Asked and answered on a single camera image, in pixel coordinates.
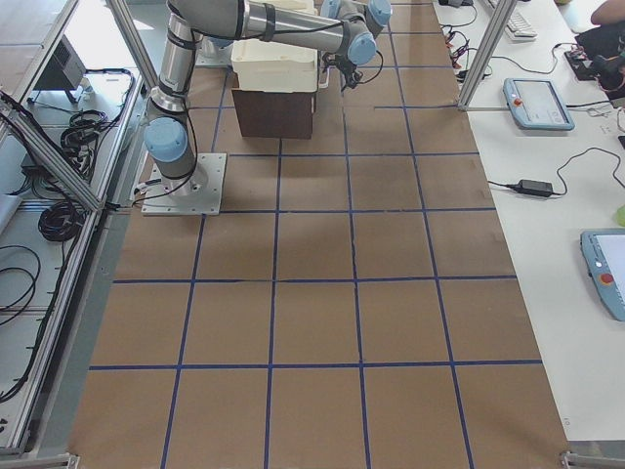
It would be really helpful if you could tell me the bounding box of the dark brown wooden cabinet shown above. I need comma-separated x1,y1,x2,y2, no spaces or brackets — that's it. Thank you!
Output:
231,77,317,140

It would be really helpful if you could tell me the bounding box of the white keyboard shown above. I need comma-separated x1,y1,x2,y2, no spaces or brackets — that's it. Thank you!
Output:
506,10,537,42

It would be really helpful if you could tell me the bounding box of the black power adapter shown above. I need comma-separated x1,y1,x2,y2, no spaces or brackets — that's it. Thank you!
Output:
515,179,554,197

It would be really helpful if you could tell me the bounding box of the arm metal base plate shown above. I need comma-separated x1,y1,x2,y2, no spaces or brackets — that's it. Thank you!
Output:
141,153,227,216

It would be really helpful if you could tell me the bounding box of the blue teach pendant lower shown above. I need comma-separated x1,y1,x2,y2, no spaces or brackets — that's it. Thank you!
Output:
580,229,624,321

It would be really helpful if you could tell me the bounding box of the cream plastic tray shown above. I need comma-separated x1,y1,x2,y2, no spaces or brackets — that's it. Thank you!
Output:
230,39,317,93

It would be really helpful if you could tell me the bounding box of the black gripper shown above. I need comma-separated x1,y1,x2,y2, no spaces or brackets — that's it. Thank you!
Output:
331,55,362,92

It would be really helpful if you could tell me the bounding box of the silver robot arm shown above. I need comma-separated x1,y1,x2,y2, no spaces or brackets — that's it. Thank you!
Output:
144,1,393,201

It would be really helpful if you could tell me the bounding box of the blue teach pendant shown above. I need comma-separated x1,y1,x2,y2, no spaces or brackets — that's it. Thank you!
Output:
502,78,575,131
580,229,624,321

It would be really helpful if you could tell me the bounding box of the wooden drawer with white handle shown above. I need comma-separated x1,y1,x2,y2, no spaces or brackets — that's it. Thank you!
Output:
317,51,330,91

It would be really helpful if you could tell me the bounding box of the black coiled cable bundle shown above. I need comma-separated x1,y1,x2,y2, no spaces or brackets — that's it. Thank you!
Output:
37,199,82,244

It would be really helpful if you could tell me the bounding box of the aluminium frame post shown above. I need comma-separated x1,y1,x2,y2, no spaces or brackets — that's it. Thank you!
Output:
457,0,516,111

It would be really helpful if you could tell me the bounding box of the blue teach pendant upper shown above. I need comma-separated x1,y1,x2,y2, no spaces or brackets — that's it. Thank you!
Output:
502,78,575,131

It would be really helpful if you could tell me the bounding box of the grey box device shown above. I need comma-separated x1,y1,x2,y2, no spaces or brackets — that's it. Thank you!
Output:
33,35,87,92

